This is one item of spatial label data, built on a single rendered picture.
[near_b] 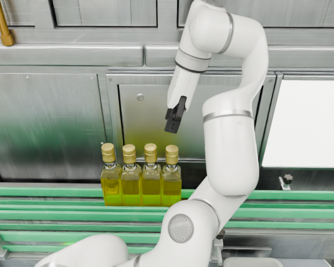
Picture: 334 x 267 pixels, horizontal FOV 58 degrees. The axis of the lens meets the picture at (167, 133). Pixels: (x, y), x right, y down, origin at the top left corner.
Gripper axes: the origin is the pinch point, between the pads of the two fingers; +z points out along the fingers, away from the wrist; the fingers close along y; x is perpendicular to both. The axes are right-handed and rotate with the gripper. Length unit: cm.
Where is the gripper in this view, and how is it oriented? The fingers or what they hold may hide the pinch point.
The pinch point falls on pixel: (172, 119)
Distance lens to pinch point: 75.8
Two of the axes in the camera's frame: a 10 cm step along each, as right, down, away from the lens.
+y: -0.2, 5.7, -8.2
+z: -2.6, 7.9, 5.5
